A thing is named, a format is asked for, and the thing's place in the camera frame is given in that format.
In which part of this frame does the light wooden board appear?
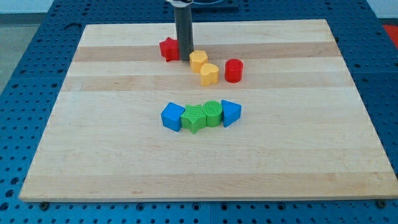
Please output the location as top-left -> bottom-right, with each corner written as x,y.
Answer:
19,19 -> 397,202

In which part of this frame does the blue cube block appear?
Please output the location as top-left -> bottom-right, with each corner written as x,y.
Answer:
160,102 -> 185,132

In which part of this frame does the red star block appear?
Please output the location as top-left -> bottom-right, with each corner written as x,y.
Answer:
159,37 -> 180,62

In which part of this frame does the yellow heart block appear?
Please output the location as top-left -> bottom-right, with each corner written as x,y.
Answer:
200,63 -> 219,86

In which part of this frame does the red cylinder block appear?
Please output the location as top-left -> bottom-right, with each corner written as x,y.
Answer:
224,58 -> 244,83

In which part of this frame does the yellow hexagon block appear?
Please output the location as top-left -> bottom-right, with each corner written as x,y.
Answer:
189,50 -> 208,73

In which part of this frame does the green star block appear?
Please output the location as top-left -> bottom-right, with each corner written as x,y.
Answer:
180,105 -> 206,134

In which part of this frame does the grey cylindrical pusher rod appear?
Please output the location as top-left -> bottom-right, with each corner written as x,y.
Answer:
174,5 -> 194,61

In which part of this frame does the blue triangle block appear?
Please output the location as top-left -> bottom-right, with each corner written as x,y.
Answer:
221,100 -> 242,128

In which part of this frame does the green cylinder block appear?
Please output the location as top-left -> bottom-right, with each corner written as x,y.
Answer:
202,100 -> 223,128

